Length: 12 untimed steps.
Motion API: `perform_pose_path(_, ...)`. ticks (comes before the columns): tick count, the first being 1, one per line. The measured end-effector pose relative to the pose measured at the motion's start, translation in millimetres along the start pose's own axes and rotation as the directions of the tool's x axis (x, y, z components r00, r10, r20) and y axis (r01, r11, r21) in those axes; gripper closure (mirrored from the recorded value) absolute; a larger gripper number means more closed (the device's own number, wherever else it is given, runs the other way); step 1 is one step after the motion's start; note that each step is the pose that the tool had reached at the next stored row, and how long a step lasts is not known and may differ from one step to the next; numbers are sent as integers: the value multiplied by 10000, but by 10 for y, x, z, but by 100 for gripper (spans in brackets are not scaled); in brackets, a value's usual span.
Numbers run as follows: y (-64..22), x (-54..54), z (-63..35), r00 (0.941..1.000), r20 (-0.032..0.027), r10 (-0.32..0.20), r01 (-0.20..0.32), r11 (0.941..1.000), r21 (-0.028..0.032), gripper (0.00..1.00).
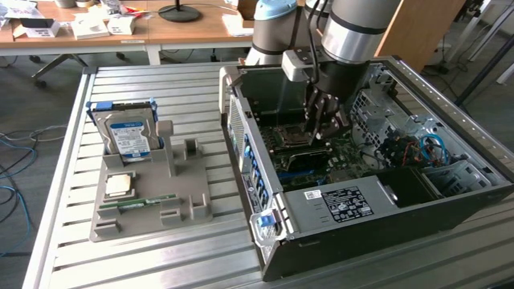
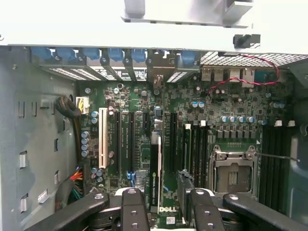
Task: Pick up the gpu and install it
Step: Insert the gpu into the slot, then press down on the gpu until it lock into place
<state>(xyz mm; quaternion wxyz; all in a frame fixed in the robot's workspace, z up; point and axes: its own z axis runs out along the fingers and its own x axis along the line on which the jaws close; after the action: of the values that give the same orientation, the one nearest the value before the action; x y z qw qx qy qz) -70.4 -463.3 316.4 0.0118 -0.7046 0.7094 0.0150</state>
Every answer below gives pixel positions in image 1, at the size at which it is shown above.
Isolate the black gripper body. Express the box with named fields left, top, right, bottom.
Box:
left=308, top=61, right=371, bottom=100

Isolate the CPU socket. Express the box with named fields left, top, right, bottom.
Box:
left=276, top=125, right=312, bottom=148

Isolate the perforated metal drive cage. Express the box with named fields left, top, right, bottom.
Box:
left=349, top=89, right=401, bottom=142

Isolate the green motherboard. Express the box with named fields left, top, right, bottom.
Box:
left=256, top=110, right=380, bottom=192

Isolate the blue expansion slot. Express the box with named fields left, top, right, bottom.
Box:
left=277, top=169, right=317, bottom=179

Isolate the wooden cabinet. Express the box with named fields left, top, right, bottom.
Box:
left=372, top=0, right=468, bottom=73

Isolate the grey power supply unit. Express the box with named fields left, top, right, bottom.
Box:
left=283, top=176, right=396, bottom=234

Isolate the white paper stack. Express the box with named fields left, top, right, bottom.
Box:
left=221, top=13, right=255, bottom=37

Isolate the grey disk bay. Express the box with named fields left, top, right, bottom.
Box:
left=420, top=159, right=492, bottom=198

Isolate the blue case latch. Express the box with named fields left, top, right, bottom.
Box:
left=256, top=212, right=281, bottom=228

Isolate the black open PC case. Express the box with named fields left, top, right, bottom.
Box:
left=219, top=55, right=514, bottom=282

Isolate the black round lamp base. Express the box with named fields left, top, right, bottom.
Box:
left=159, top=0, right=201, bottom=23

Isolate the grey parts rack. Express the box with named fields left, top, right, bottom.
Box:
left=88, top=119, right=213, bottom=243

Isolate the hard disk in blue caddy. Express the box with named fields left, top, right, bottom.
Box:
left=85, top=96, right=164, bottom=163

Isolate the CPU chip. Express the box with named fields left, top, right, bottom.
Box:
left=104, top=174, right=133, bottom=198

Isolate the white small box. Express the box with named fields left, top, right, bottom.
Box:
left=106, top=16, right=136, bottom=36

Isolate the white flat box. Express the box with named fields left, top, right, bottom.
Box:
left=70, top=19, right=109, bottom=40

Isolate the grey wheeled desk foot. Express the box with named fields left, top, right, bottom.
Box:
left=30, top=54, right=89, bottom=89

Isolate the wooden desk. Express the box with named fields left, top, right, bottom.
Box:
left=0, top=0, right=368, bottom=66

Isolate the white box with black lid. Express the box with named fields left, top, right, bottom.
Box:
left=18, top=18, right=60, bottom=39

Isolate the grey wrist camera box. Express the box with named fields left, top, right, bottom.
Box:
left=280, top=48, right=321, bottom=82

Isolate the black camera cable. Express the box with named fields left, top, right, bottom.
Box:
left=305, top=0, right=323, bottom=82

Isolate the blue wire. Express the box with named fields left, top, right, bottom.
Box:
left=416, top=132, right=450, bottom=166

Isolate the white floor cable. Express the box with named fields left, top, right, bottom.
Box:
left=0, top=125, right=68, bottom=142

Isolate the blue floor cable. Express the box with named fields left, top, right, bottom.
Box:
left=0, top=137, right=38, bottom=258

